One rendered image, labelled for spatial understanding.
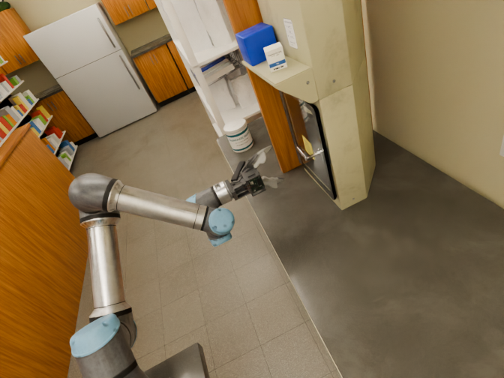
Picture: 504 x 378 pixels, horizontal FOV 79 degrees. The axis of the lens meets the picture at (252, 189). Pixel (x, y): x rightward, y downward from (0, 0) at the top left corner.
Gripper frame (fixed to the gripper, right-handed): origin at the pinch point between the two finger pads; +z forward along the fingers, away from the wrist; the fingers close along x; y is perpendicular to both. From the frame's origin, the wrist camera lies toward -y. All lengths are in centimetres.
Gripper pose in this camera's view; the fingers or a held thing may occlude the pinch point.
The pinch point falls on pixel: (277, 161)
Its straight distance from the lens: 109.3
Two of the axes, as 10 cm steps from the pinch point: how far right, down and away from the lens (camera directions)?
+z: 8.9, -4.4, 0.5
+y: 3.0, 5.1, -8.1
